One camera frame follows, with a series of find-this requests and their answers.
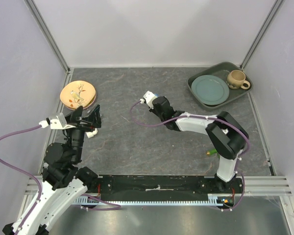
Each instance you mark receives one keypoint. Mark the beige ceramic mug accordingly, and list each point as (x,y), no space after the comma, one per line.
(237,80)

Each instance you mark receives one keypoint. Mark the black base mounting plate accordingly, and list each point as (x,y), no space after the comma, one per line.
(162,188)

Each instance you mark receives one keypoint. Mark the green water faucet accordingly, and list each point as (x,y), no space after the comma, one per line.
(212,152)

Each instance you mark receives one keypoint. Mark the white pvc elbow left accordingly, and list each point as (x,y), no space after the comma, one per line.
(92,133)

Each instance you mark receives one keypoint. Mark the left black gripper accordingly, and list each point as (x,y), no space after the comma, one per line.
(94,119)

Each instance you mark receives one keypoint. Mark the teal round plate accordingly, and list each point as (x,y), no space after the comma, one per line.
(210,90)

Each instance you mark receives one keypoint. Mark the orange bird pattern plate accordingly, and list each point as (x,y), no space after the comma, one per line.
(78,93)

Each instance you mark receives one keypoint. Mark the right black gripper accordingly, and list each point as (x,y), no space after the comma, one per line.
(153,110)

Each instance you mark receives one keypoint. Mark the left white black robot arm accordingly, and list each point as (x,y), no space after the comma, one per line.
(62,181)

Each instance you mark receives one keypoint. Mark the dark green rectangular tray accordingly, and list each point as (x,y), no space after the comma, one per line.
(220,70)

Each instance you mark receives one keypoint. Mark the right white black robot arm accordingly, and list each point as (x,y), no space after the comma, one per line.
(227,136)

